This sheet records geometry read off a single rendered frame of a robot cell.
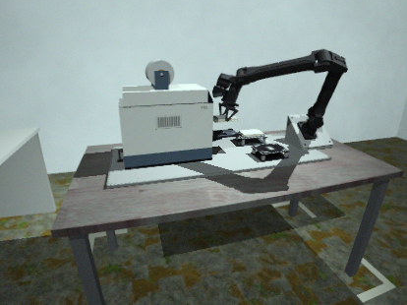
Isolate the white foil roll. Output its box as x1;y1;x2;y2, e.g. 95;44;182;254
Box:
145;60;175;86

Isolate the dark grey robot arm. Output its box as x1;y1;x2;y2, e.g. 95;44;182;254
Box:
212;49;348;140

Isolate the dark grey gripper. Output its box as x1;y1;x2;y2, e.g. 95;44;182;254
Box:
218;92;239;121

